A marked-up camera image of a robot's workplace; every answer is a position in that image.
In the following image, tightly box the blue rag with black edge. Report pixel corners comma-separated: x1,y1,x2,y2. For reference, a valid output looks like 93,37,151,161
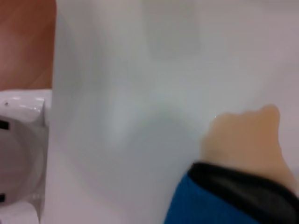
163,161,299,224

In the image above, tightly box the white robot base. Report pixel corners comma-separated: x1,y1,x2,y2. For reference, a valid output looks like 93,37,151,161
0,89,53,224

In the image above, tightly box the brown water stain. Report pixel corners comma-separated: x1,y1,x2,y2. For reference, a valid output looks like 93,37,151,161
200,104,299,195

